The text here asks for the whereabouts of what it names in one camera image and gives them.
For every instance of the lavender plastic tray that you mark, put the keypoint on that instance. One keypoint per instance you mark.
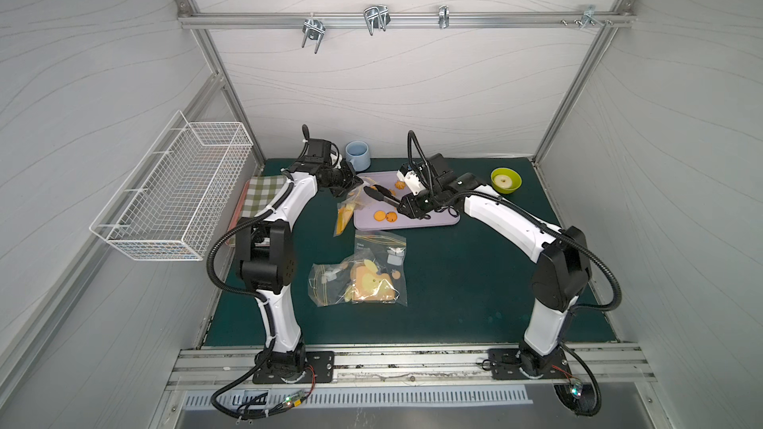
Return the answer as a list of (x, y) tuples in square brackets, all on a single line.
[(364, 216)]

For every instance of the white wire basket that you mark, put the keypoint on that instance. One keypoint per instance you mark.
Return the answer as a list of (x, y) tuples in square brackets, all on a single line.
[(169, 206)]

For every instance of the clear zip bag with duck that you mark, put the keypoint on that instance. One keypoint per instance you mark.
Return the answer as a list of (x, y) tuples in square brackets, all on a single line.
[(358, 279)]

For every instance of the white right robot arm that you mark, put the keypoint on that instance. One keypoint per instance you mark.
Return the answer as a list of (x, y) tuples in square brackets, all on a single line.
[(563, 260)]

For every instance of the metal hook clamp right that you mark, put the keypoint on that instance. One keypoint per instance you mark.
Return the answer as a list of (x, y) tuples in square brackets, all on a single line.
[(588, 19)]

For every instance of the light blue ceramic mug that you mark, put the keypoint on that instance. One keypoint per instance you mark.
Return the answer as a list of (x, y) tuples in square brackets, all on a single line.
[(358, 155)]

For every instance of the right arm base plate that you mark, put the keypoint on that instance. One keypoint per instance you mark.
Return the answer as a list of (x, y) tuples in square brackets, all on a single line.
[(517, 364)]

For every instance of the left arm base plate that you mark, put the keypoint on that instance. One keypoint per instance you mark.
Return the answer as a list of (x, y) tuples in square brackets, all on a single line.
[(316, 366)]

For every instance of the clear zip bag underneath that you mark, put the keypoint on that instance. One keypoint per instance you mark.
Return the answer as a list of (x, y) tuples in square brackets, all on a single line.
[(388, 250)]

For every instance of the green plastic bowl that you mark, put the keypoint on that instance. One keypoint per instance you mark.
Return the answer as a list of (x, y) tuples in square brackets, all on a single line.
[(517, 179)]

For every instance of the metal hook small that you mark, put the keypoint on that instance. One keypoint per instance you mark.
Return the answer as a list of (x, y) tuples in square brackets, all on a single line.
[(443, 17)]

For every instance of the pink tray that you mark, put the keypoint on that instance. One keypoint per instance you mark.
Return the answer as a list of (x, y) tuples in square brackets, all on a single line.
[(237, 214)]

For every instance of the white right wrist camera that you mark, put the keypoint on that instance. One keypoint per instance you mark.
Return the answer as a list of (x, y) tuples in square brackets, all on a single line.
[(412, 181)]

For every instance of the green checkered cloth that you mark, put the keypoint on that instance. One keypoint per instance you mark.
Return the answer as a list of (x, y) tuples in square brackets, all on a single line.
[(259, 193)]

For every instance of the aluminium top rail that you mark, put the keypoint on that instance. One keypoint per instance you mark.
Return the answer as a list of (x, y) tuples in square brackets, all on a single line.
[(399, 20)]

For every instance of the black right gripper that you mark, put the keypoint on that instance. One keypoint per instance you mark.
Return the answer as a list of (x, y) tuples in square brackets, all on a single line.
[(411, 204)]

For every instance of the metal hook clamp left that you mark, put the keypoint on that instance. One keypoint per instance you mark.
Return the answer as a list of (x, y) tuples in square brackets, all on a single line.
[(313, 30)]

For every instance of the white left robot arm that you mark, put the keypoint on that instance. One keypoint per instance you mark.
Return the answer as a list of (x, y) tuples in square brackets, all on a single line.
[(265, 255)]

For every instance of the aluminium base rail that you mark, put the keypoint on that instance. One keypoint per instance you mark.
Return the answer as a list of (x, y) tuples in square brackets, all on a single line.
[(414, 365)]

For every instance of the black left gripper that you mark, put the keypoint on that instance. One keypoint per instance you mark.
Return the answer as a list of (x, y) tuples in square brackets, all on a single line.
[(344, 178)]

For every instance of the metal hook clamp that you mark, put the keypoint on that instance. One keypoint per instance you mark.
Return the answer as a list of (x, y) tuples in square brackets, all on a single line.
[(313, 30), (377, 17), (588, 19)]

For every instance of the metal hook clamp middle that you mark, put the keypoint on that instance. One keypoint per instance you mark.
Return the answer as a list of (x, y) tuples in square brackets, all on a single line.
[(377, 17)]

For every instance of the white vent strip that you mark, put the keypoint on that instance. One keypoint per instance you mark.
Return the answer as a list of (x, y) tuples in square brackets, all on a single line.
[(371, 397)]

